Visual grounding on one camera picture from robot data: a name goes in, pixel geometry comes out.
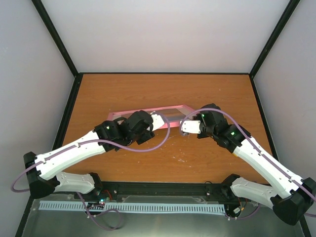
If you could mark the light blue cable duct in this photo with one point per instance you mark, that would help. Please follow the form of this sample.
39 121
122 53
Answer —
140 208

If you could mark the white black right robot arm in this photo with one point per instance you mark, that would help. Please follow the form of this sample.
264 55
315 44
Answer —
287 194

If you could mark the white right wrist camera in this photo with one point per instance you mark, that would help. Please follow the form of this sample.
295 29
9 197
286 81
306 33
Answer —
190 127

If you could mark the pink picture frame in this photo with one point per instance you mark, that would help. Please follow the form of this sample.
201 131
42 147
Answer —
173 113

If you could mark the black frame post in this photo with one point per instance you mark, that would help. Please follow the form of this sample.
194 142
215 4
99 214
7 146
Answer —
41 10
284 18

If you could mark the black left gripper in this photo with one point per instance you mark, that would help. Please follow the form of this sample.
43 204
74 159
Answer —
149 137

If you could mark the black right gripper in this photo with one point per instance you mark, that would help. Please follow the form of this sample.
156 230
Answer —
198 115

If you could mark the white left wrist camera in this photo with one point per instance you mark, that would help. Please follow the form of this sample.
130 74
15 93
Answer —
158 121

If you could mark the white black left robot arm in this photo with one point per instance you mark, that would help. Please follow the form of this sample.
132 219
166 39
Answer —
46 171

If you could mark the black aluminium mounting rail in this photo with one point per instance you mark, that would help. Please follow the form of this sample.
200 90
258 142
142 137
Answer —
158 189

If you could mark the black right frame post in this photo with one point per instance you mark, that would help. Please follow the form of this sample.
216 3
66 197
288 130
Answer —
284 18

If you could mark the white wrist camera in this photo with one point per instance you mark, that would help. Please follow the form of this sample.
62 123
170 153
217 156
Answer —
158 121
190 127

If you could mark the black left frame post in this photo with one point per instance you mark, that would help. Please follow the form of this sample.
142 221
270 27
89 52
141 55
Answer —
41 10

